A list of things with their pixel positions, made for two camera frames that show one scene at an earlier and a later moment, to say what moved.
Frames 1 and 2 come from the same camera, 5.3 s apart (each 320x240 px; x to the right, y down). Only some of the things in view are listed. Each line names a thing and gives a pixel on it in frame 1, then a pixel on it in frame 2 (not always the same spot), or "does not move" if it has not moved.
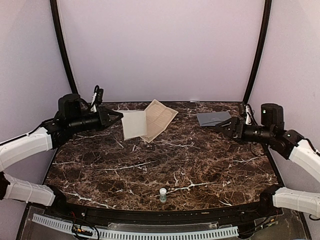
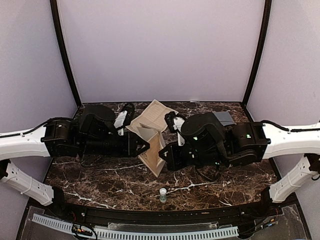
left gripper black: x=104 y=120 to x=132 y=138
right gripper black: x=235 y=121 to x=174 y=162
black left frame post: x=59 y=30 does not move
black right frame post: x=265 y=26 does not move
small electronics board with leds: x=78 y=230 does not move
